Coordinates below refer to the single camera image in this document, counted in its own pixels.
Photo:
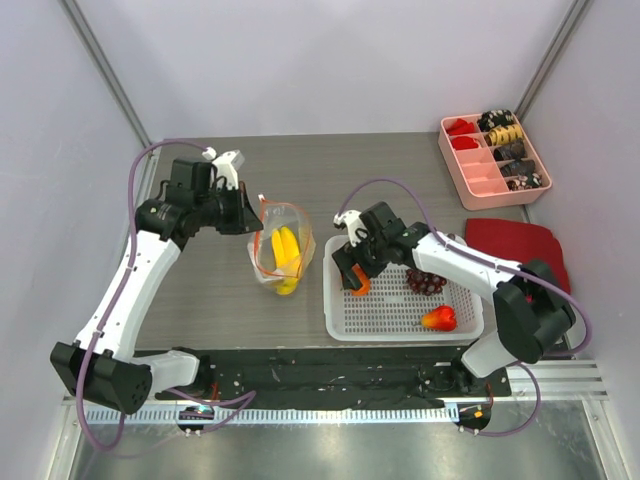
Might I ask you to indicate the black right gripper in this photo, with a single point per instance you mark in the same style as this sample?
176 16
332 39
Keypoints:
360 258

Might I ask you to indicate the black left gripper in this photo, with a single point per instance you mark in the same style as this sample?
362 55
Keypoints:
245 219

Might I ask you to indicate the orange toy pumpkin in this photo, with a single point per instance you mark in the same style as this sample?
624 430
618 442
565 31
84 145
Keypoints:
356 281

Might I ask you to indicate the clear zip bag orange zipper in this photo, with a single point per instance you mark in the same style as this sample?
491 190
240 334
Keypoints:
275 215

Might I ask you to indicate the yellow toy banana bunch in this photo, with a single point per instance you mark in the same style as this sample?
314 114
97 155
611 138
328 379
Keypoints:
287 258

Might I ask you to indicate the dark red toy grapes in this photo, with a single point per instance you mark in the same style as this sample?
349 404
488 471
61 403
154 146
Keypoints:
425 283

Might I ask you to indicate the red toy pepper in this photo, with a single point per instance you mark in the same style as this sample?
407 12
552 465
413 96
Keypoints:
442 319

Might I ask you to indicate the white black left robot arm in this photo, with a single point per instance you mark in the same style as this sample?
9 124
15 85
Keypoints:
100 365

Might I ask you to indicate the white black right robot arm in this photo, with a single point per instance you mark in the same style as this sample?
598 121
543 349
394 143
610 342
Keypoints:
532 313

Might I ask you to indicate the white perforated plastic basket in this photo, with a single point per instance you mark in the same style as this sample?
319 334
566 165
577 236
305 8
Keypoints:
391 311

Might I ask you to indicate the folded red cloth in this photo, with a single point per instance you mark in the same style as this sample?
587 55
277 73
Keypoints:
518 241

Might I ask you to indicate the red cloth piece lower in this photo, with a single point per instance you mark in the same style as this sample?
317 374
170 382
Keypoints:
464 143

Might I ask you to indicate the red cloth piece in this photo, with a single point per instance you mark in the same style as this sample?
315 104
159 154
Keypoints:
461 127
464 143

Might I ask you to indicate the pink compartment tray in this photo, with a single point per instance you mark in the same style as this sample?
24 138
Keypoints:
492 167

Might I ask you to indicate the red cloth piece upper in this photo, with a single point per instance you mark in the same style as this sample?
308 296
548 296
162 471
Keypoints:
461 127

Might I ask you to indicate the dark patterned rolled cloth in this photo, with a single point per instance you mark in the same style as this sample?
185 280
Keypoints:
516 168

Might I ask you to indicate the dark dotted rolled cloth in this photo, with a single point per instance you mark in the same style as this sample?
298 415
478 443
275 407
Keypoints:
525 182

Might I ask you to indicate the dark brown rolled cloth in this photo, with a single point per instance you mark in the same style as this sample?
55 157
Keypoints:
512 151

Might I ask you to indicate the black floral rolled cloth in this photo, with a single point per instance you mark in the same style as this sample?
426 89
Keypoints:
495 118

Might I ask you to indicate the yellow striped rolled cloth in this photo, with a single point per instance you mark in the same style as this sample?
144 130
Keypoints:
502 135

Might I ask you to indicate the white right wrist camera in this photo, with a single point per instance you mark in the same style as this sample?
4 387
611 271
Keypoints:
351 222

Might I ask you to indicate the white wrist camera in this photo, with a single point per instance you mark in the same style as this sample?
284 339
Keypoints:
225 167
351 222

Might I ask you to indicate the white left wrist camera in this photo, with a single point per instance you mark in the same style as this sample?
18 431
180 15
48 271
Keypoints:
225 167

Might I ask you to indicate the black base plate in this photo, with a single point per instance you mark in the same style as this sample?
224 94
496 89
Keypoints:
355 378

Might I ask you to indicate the white slotted cable duct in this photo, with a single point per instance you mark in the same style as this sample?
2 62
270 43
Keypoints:
176 413

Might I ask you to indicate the aluminium frame rail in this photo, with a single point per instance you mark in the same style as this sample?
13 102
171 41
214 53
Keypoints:
97 55

